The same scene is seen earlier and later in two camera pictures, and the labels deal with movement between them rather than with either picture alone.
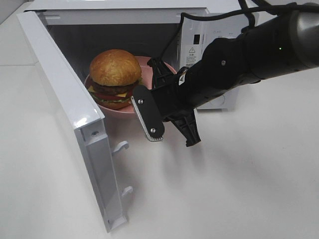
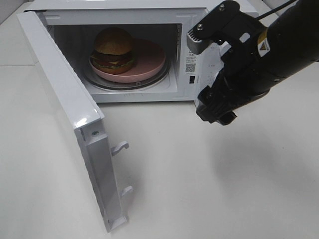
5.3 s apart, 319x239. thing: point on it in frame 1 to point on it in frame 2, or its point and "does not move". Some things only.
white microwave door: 94,133 does not move
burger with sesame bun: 113,74 to 113,53
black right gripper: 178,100 to 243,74
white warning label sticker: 193,55 does not move
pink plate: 164,71 to 150,60
